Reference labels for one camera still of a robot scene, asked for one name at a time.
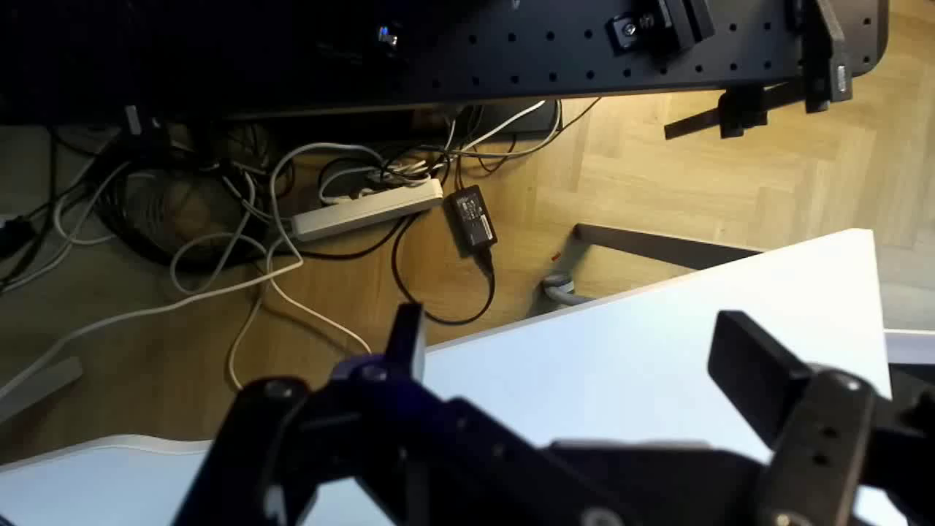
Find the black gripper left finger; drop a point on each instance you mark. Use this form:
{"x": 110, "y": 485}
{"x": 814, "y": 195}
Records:
{"x": 294, "y": 440}

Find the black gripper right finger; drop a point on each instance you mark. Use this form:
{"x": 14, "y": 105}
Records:
{"x": 778, "y": 389}

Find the white power strip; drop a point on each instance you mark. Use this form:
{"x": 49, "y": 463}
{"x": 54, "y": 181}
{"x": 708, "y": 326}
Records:
{"x": 366, "y": 208}

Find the black power adapter brick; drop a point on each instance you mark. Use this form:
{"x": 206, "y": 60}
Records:
{"x": 472, "y": 219}

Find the black clamp block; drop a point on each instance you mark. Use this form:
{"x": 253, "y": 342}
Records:
{"x": 662, "y": 25}

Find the black perforated breadboard table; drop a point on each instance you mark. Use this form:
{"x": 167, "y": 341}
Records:
{"x": 294, "y": 48}

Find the grey table leg frame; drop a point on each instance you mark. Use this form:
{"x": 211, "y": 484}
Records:
{"x": 632, "y": 249}

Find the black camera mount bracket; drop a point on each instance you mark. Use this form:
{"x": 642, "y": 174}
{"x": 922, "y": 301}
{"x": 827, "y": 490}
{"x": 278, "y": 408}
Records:
{"x": 750, "y": 104}

